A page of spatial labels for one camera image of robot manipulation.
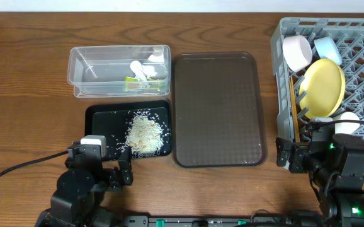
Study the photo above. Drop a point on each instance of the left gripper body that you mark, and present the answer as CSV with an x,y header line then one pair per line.
x,y
119,176

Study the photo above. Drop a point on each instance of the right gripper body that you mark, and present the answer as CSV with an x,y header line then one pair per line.
x,y
294,154

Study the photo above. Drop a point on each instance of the wooden chopstick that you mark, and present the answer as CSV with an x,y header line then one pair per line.
x,y
295,120
292,92

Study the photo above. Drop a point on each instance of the white cup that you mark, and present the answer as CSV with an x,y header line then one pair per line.
x,y
346,127

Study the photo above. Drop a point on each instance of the leftover rice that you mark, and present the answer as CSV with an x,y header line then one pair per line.
x,y
145,132

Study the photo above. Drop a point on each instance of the yellow plate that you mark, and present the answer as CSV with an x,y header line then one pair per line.
x,y
324,86

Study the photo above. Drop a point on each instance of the white napkin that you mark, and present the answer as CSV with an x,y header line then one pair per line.
x,y
142,72

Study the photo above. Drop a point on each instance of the light blue bowl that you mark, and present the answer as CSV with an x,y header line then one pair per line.
x,y
327,49

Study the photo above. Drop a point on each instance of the pink bowl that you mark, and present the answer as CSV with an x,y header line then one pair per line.
x,y
297,52

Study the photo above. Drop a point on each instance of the green snack wrapper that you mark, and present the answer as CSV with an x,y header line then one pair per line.
x,y
135,84

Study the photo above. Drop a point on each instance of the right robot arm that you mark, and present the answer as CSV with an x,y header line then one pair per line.
x,y
335,166

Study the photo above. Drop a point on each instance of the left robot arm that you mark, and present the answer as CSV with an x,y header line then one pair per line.
x,y
81,189

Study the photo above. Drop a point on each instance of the black waste tray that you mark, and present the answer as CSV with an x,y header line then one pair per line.
x,y
99,120

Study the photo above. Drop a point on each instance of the grey dishwasher rack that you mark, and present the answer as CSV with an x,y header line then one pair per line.
x,y
348,35

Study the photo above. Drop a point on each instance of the clear plastic waste bin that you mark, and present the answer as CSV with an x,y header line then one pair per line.
x,y
100,71

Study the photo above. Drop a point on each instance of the brown serving tray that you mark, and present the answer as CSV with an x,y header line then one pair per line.
x,y
218,114

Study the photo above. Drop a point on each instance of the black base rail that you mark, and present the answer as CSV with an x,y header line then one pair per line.
x,y
262,219

